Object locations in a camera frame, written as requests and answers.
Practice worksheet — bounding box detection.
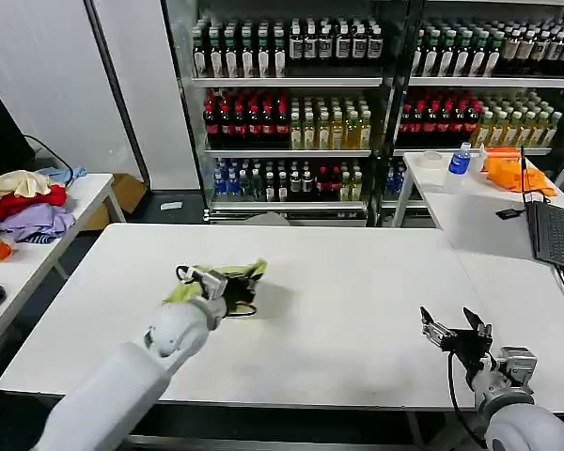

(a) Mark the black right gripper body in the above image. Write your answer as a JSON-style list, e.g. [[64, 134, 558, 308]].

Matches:
[[443, 327, 494, 376]]

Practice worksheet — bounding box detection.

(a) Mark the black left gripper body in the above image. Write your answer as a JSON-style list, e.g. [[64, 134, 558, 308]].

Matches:
[[219, 276, 259, 316]]

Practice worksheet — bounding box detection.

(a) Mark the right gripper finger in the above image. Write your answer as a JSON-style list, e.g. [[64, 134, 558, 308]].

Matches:
[[462, 305, 494, 349], [418, 305, 457, 351]]

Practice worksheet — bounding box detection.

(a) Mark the light green shirt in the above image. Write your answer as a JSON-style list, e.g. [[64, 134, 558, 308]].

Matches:
[[162, 257, 270, 306]]

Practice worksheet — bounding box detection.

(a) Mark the grey chair back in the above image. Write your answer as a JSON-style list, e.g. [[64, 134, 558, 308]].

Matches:
[[243, 211, 291, 228]]

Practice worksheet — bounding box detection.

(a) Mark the white side desk with laptop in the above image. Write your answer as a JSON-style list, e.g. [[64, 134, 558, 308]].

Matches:
[[391, 150, 564, 264]]

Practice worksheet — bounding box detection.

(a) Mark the black laptop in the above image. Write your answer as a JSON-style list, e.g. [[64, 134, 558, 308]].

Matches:
[[519, 145, 564, 277]]

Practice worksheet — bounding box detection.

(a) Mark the brown cardboard box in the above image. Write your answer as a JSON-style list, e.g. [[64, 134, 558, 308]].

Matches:
[[81, 172, 149, 232]]

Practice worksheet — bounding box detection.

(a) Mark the orange cloth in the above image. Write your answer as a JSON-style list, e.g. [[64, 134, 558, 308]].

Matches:
[[478, 146, 557, 198]]

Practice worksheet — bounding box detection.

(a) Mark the blue-label water bottle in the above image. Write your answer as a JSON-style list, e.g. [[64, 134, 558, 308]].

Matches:
[[445, 142, 473, 189]]

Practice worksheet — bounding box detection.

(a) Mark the white tape roll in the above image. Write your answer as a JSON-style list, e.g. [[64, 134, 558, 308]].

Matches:
[[414, 150, 447, 173]]

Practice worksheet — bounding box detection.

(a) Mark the bottle shelf with white-label bottles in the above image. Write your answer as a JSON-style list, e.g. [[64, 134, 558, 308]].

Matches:
[[161, 0, 397, 227]]

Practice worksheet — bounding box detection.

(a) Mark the blue cloth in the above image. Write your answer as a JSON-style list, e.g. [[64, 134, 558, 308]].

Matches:
[[39, 165, 88, 187]]

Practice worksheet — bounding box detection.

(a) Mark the purple cloth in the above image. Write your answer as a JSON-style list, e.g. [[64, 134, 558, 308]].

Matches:
[[0, 202, 77, 241]]

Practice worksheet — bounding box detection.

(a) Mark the bottle shelf with brown bottles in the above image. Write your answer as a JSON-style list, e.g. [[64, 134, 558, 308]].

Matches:
[[380, 0, 564, 226]]

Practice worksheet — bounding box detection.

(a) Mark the white side desk with clothes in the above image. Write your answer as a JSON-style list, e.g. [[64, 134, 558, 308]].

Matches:
[[0, 173, 128, 363]]

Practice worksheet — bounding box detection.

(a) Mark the red cloth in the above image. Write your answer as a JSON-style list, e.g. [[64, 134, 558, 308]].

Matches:
[[0, 184, 69, 224]]

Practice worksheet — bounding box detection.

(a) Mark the cream cloth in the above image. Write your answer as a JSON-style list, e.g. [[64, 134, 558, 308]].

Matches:
[[0, 169, 53, 206]]

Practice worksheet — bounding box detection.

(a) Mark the black monitor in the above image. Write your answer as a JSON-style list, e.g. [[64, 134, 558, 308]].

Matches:
[[0, 78, 36, 193]]

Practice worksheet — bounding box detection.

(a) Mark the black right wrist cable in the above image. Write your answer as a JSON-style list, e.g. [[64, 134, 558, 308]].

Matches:
[[446, 350, 489, 448]]

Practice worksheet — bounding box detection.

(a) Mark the black monitor cable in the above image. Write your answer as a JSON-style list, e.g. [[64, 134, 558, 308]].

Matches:
[[23, 134, 75, 190]]

